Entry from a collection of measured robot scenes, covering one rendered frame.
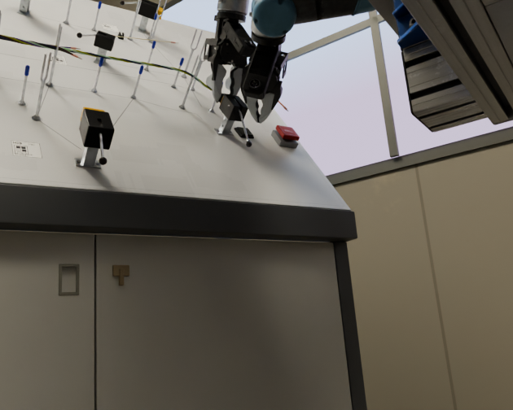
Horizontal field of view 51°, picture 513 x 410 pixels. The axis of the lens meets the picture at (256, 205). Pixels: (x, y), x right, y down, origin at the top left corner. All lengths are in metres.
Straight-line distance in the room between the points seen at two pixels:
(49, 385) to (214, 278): 0.35
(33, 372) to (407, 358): 1.60
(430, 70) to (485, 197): 1.51
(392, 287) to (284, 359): 1.19
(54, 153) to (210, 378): 0.51
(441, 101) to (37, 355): 0.72
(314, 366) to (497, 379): 1.10
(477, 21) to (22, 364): 0.80
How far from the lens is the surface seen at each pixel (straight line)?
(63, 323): 0.97
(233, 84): 1.35
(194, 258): 1.06
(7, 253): 0.97
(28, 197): 0.95
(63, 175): 1.01
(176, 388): 1.03
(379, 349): 2.29
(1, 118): 1.13
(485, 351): 2.17
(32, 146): 1.07
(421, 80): 0.72
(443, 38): 0.46
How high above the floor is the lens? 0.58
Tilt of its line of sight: 15 degrees up
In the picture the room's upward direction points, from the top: 5 degrees counter-clockwise
